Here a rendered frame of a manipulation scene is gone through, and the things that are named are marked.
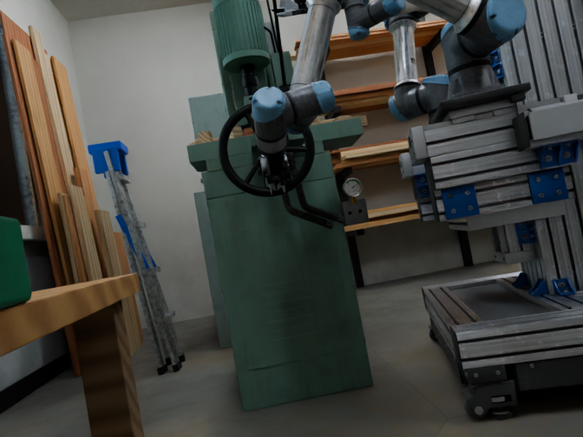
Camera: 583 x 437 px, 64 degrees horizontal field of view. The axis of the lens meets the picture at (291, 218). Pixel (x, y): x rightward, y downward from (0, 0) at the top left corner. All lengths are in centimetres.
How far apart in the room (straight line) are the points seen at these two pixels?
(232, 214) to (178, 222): 256
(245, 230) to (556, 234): 96
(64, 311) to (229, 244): 122
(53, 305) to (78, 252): 248
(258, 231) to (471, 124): 73
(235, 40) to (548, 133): 108
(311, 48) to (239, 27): 59
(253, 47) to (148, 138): 258
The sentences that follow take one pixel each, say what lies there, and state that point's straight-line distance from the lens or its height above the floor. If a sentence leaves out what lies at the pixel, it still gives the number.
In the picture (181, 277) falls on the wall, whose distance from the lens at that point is 412.
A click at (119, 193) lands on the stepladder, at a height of 89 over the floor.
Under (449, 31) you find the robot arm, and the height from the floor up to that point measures 102.
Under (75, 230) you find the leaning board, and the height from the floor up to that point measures 79.
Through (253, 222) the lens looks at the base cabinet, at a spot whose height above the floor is 61.
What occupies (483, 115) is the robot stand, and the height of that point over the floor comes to 77.
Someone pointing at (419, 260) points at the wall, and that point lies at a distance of 433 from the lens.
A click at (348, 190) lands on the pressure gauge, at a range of 154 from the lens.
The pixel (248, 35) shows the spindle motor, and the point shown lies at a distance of 181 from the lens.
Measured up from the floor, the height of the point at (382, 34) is 200.
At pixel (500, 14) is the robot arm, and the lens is 132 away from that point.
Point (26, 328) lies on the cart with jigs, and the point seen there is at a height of 51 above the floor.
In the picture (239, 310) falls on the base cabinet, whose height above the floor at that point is 33.
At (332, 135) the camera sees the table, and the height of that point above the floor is 85.
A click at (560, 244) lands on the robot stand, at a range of 161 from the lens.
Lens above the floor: 54
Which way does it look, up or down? 2 degrees up
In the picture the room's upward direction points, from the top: 10 degrees counter-clockwise
